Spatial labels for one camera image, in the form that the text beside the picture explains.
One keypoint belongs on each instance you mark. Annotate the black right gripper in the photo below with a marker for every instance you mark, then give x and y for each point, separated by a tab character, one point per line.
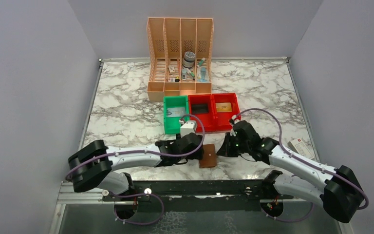
225	149

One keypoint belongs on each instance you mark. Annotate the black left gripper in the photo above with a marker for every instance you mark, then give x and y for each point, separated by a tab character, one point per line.
197	155

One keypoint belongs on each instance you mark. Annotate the red plastic bin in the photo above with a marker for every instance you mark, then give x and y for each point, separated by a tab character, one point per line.
208	120
223	119

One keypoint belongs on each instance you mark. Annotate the brown leather card holder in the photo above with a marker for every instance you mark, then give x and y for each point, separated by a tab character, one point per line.
209	159

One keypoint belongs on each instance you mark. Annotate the green plastic bin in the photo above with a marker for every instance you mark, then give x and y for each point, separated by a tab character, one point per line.
171	124

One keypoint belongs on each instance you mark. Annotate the gold VIP card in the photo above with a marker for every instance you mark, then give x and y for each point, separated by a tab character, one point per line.
223	107

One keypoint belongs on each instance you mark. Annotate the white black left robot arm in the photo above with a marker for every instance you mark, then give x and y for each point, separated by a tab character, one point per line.
95	166

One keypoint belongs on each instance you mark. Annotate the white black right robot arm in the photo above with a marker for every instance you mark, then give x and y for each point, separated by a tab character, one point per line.
336	190

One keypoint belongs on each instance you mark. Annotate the silver card in green bin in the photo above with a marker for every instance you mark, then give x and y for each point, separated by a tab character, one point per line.
175	112

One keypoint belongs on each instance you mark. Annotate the black card in red bin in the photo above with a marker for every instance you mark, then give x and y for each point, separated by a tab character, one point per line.
199	109

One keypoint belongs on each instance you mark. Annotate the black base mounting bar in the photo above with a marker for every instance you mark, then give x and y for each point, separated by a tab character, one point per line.
197	196

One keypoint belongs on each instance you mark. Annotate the small white red box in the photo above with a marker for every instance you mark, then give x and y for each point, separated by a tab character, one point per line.
298	145

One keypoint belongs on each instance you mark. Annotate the small red black item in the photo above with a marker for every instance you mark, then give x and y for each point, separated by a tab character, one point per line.
173	79

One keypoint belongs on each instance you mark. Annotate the small grey white bottle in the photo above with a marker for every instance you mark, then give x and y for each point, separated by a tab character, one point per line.
184	75

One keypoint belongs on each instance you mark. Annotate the green white marker pen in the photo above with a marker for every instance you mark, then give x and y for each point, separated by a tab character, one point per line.
190	73

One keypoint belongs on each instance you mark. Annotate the teal packaged item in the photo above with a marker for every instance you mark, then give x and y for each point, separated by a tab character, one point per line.
202	75

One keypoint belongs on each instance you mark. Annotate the grey round tin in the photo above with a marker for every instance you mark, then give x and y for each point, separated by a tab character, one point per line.
189	59

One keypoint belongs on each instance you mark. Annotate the small teal tube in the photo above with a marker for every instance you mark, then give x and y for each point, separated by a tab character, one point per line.
201	62

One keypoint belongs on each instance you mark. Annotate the orange plastic desk organizer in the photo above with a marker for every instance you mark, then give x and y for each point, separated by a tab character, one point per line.
169	39

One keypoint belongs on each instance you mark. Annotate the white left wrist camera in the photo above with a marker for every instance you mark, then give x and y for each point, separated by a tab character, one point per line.
187	127

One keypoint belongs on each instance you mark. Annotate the aluminium frame rail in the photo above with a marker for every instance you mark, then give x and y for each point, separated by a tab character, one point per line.
283	187

